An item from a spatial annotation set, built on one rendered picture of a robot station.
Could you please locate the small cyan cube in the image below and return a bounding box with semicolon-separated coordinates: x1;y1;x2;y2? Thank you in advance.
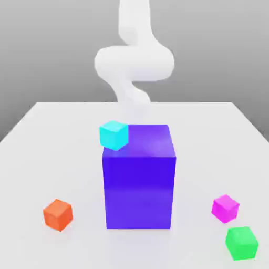
99;120;129;152

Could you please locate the small orange cube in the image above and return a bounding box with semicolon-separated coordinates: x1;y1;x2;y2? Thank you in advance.
43;199;74;232

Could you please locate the small magenta cube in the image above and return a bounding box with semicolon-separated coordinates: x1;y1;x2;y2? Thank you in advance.
211;194;240;224

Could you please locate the small green cube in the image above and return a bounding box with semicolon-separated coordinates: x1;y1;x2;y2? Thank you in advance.
225;226;260;261

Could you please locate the large purple box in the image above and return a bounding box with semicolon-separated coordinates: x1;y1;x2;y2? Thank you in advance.
101;124;177;230

